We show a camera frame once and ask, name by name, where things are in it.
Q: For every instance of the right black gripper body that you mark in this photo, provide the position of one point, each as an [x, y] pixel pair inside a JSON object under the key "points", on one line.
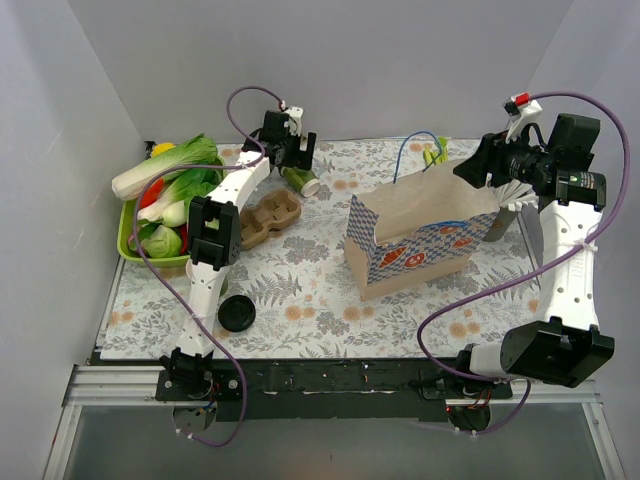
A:
{"points": [[486, 162]]}

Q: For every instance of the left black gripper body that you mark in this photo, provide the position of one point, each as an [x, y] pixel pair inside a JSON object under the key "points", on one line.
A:
{"points": [[304, 151]]}

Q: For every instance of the cardboard cup carrier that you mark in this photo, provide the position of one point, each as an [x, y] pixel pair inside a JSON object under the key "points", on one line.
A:
{"points": [[275, 211]]}

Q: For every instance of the checkered paper takeout bag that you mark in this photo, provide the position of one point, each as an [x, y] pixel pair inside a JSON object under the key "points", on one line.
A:
{"points": [[416, 228]]}

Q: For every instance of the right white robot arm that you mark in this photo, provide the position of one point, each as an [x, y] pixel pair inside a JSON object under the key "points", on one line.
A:
{"points": [[562, 344]]}

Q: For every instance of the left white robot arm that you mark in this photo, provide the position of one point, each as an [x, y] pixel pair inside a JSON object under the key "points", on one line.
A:
{"points": [[214, 227]]}

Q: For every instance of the celery stalk toy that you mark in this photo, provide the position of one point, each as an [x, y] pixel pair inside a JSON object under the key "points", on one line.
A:
{"points": [[435, 154]]}

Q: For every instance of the straw holder with straws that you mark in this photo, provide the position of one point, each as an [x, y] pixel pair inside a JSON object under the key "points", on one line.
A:
{"points": [[512, 198]]}

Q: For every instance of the long white cabbage toy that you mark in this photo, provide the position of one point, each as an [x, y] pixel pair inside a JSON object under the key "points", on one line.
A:
{"points": [[198, 150]]}

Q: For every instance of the napa cabbage toy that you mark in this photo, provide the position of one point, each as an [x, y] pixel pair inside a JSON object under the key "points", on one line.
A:
{"points": [[210, 180]]}

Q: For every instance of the yellow pepper toy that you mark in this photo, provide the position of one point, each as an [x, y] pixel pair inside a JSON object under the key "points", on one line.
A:
{"points": [[161, 148]]}

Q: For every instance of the red pepper toy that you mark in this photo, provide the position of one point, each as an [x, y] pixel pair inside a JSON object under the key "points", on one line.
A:
{"points": [[152, 193]]}

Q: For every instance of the round green cabbage toy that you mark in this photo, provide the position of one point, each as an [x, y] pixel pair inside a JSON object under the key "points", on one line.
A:
{"points": [[162, 243]]}

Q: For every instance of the green vegetable basket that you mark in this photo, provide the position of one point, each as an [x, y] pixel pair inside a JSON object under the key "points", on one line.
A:
{"points": [[170, 209]]}

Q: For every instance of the black cup lid on mat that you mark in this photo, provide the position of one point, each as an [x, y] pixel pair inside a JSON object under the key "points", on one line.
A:
{"points": [[237, 313]]}

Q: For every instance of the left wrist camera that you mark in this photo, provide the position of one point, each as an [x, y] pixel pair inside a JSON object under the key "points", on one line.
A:
{"points": [[294, 118]]}

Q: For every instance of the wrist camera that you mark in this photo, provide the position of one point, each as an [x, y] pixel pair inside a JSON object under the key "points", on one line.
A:
{"points": [[522, 110], [294, 118]]}

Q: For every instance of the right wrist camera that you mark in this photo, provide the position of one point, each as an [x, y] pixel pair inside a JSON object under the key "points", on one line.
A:
{"points": [[522, 110]]}

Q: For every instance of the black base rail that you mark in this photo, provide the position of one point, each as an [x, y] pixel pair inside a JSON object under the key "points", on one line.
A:
{"points": [[321, 388]]}

